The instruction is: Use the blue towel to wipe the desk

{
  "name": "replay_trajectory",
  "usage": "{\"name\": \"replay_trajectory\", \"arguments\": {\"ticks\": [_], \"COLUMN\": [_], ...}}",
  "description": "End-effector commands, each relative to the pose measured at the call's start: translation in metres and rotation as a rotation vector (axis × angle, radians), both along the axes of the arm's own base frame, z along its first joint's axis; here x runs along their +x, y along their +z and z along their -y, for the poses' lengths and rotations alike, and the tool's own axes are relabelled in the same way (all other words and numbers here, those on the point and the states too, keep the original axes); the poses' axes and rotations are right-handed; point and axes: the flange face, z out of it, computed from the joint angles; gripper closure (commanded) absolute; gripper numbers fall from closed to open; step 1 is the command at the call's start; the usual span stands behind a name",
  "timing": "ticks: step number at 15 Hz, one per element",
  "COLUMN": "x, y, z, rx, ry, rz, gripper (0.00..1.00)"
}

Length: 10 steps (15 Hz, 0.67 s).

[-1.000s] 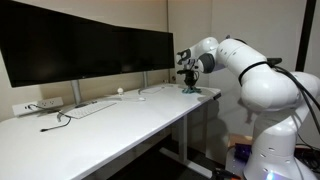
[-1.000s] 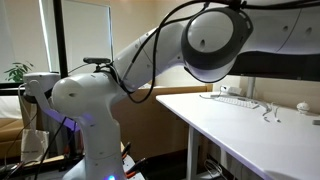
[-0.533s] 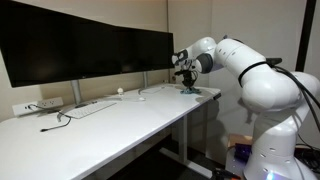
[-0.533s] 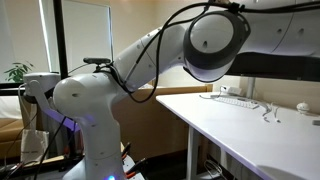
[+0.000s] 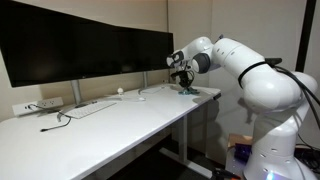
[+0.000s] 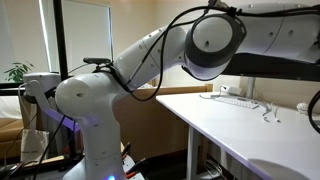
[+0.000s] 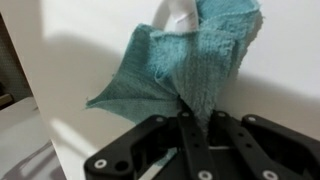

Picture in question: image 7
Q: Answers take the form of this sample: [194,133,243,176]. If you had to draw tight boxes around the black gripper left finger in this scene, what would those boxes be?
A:
[83,110,219,180]

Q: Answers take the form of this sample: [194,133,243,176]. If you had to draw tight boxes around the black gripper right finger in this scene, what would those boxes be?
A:
[211,110,320,180]

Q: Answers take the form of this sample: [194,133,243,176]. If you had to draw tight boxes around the blue terry towel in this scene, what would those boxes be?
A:
[84,0,264,174]

